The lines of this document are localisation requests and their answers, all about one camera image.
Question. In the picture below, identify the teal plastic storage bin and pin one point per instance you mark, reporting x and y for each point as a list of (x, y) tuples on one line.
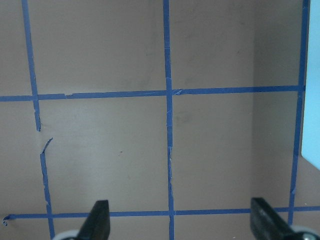
[(310, 149)]

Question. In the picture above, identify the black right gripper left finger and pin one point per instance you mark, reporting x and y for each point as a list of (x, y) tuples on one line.
[(97, 225)]

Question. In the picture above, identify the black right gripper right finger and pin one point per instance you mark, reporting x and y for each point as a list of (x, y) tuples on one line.
[(266, 224)]

